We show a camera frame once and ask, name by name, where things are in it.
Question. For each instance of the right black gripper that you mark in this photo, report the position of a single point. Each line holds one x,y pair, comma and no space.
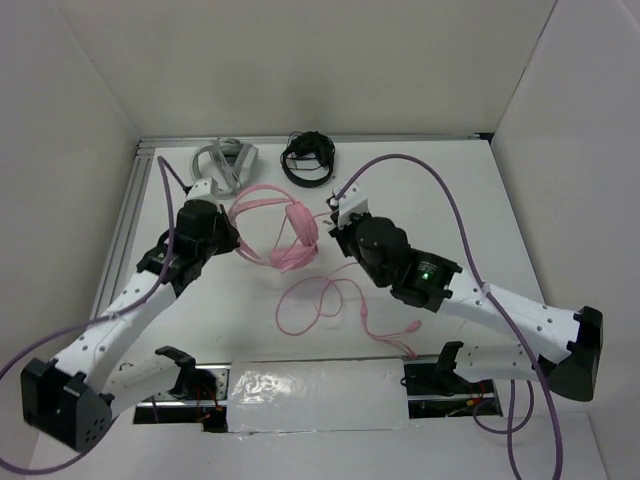
339,233

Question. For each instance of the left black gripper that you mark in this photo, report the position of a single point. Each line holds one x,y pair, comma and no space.
231,239

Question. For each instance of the pink headphones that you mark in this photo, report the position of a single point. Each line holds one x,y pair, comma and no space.
296,245

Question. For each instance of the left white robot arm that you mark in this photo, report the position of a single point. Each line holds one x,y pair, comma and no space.
75,396

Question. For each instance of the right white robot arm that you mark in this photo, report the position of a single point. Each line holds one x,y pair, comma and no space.
561,347

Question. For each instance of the grey white headphones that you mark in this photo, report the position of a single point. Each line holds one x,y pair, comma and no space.
232,159

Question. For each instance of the black headphones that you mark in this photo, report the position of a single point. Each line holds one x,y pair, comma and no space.
308,151

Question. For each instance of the white taped cover plate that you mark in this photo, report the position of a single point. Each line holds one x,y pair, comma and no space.
317,396

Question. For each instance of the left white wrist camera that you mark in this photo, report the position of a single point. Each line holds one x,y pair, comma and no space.
204,189

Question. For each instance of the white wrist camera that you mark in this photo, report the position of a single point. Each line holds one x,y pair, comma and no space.
344,205
204,189

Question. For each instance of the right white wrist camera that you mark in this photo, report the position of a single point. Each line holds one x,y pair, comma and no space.
344,205

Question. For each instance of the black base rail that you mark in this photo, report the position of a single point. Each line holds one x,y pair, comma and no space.
206,403

